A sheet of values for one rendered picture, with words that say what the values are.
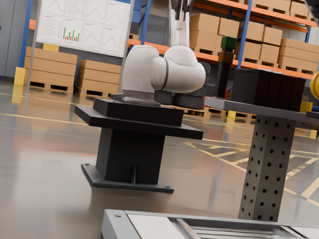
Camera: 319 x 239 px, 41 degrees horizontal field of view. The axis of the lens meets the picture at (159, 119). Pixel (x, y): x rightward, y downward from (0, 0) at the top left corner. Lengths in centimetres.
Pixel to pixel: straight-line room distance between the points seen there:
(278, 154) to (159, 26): 1079
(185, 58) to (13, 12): 982
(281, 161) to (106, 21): 585
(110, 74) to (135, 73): 864
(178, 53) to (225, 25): 964
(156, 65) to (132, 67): 11
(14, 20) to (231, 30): 557
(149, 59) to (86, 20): 518
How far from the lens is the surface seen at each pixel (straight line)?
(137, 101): 194
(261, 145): 153
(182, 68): 201
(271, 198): 156
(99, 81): 1053
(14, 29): 1158
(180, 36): 211
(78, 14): 709
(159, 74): 197
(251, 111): 142
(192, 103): 849
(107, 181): 190
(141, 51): 197
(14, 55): 1155
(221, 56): 145
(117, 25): 718
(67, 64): 1041
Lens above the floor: 46
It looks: 4 degrees down
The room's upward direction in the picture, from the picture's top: 9 degrees clockwise
